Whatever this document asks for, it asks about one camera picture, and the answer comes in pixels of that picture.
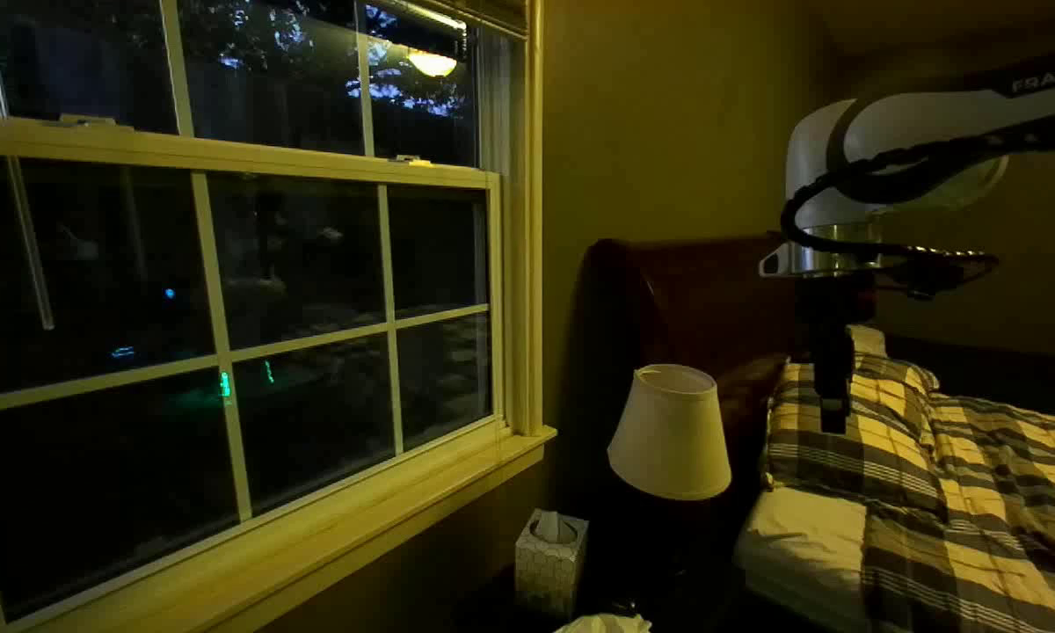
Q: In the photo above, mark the plaid pillow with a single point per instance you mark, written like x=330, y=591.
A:
x=891, y=435

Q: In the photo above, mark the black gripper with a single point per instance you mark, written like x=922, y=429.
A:
x=835, y=312

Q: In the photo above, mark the large white-framed grid window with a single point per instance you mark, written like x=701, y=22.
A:
x=233, y=354

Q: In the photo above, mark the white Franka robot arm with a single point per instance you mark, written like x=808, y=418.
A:
x=902, y=124

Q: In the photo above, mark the dark wooden bed headboard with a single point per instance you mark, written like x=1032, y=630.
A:
x=689, y=302

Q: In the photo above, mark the patterned tissue box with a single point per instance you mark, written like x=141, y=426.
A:
x=547, y=565

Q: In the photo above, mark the plaid bed comforter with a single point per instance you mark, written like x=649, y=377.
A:
x=996, y=513

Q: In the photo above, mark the table lamp with cream shade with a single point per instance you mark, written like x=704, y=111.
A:
x=669, y=435

